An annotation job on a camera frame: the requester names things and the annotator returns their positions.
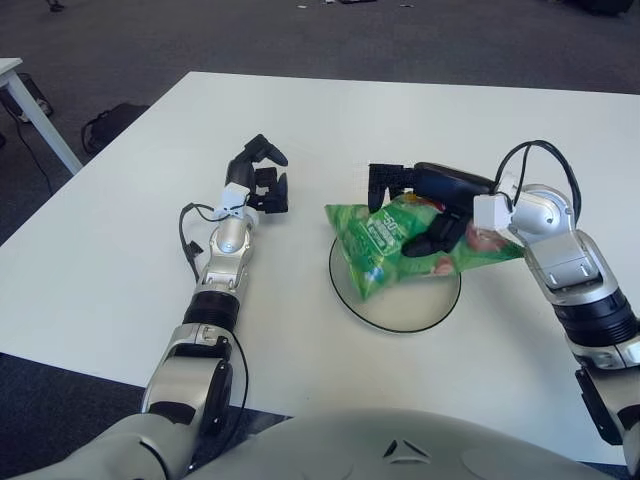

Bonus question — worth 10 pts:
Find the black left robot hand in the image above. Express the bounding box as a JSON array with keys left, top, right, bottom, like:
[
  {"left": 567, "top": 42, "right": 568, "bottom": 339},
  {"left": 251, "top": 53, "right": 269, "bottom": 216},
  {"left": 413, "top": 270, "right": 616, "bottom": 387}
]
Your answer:
[{"left": 225, "top": 133, "right": 290, "bottom": 215}]

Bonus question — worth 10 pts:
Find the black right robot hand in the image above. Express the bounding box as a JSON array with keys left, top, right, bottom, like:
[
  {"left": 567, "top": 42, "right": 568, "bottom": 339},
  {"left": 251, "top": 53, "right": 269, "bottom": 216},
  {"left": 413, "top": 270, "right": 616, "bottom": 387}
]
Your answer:
[{"left": 367, "top": 161, "right": 494, "bottom": 257}]

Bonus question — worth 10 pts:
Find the green snack chip bag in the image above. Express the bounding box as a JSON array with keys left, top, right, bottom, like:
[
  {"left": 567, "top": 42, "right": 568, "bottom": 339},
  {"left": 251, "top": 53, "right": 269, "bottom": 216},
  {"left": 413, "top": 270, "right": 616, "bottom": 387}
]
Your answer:
[{"left": 324, "top": 192, "right": 526, "bottom": 301}]

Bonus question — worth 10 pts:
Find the white plate black rim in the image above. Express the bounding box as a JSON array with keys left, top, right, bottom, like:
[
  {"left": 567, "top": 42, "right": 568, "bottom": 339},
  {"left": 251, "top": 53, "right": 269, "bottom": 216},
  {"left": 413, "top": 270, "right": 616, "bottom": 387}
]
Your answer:
[{"left": 328, "top": 234, "right": 462, "bottom": 335}]

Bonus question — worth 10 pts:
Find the black backpack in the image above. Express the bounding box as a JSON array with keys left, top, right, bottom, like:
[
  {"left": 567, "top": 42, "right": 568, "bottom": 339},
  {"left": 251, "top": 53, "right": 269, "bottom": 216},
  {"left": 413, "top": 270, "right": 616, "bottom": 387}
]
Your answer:
[{"left": 81, "top": 103, "right": 151, "bottom": 155}]

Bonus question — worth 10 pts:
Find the white desk leg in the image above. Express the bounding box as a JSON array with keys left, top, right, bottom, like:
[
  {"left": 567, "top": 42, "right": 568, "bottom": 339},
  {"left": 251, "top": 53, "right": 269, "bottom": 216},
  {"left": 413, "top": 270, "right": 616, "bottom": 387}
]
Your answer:
[{"left": 0, "top": 57, "right": 84, "bottom": 176}]

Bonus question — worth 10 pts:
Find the large black floor object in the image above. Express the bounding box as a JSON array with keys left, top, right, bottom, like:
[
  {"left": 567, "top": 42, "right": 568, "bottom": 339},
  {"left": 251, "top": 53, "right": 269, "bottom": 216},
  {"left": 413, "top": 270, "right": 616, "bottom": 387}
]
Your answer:
[{"left": 569, "top": 0, "right": 634, "bottom": 15}]

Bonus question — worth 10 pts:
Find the grey robot torso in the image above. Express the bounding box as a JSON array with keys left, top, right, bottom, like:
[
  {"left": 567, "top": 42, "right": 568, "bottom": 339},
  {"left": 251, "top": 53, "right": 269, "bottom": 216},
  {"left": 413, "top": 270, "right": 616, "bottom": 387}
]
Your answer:
[{"left": 194, "top": 407, "right": 631, "bottom": 480}]

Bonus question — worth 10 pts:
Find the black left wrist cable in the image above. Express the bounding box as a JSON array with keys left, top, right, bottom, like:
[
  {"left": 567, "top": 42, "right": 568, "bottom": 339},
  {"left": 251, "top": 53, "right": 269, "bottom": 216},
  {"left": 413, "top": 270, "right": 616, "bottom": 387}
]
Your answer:
[{"left": 178, "top": 201, "right": 251, "bottom": 282}]

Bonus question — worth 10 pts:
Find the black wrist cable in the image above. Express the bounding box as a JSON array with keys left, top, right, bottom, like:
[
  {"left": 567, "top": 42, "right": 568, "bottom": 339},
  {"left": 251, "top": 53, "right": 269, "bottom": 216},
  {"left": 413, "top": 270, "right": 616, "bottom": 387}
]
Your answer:
[
  {"left": 178, "top": 201, "right": 251, "bottom": 282},
  {"left": 494, "top": 140, "right": 582, "bottom": 214}
]

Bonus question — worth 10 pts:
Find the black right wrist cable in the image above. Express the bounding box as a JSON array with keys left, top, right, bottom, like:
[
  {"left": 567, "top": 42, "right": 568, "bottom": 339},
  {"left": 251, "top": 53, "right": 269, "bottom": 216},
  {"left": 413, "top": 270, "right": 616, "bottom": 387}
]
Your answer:
[{"left": 494, "top": 140, "right": 582, "bottom": 214}]

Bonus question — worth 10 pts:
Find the black floor cable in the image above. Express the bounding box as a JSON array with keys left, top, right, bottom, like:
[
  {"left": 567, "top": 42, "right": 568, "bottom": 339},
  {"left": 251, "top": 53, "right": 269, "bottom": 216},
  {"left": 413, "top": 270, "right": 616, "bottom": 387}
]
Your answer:
[{"left": 14, "top": 118, "right": 54, "bottom": 195}]

